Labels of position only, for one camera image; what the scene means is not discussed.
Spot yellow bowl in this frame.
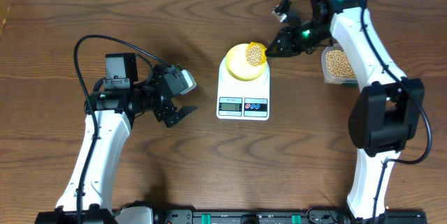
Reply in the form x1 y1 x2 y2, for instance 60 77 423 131
225 43 267 81

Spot soybeans in container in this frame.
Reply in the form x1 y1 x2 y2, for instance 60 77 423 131
325 50 356 78

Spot white digital kitchen scale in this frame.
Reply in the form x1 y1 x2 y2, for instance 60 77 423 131
216 59 270 121

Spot clear plastic container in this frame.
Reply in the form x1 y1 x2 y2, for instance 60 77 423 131
321 43 358 86

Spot left black cable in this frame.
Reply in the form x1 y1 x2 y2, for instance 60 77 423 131
73 34 172 224

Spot soybeans in scoop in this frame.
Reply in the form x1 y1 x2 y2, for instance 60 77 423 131
245 45 263 66

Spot yellow measuring scoop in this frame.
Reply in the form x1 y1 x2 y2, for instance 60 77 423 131
245 42 267 66

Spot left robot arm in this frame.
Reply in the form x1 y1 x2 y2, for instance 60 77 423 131
36 53 196 223

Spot black cable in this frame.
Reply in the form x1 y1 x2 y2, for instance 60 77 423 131
73 34 172 224
282 0 433 224

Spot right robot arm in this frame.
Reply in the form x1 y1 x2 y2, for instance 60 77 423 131
265 0 429 223

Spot right black cable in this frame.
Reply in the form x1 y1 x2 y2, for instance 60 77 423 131
282 0 433 224

